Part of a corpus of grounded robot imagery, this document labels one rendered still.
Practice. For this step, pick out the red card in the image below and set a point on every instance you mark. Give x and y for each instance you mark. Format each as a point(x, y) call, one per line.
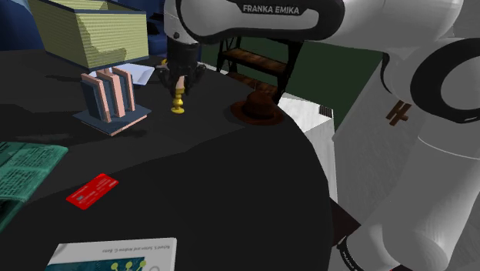
point(92, 191)

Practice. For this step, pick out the white paper sheet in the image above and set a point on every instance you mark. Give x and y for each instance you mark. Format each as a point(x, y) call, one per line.
point(140, 73)

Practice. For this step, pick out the dark wooden shelf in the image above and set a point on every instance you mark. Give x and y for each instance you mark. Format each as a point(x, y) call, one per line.
point(258, 62)

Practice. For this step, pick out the green newspaper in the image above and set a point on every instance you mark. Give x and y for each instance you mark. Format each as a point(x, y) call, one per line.
point(26, 169)

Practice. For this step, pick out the brown hat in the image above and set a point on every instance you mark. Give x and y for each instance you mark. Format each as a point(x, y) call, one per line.
point(258, 107)

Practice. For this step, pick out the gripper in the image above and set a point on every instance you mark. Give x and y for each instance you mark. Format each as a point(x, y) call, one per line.
point(182, 54)

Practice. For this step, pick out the white cabinet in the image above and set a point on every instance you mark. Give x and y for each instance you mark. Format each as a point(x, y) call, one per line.
point(315, 124)

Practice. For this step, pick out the white book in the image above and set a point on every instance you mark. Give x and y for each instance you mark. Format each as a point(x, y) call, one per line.
point(112, 255)

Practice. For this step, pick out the pink and blue book stand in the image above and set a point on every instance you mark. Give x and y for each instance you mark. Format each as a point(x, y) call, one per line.
point(112, 112)

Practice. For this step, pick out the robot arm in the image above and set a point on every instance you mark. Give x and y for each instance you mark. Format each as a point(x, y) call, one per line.
point(393, 26)

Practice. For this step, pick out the yellow candlestick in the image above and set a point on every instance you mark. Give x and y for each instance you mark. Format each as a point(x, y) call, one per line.
point(177, 103)

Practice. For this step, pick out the yellow-green ribbed box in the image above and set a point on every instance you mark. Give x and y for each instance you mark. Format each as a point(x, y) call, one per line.
point(90, 33)

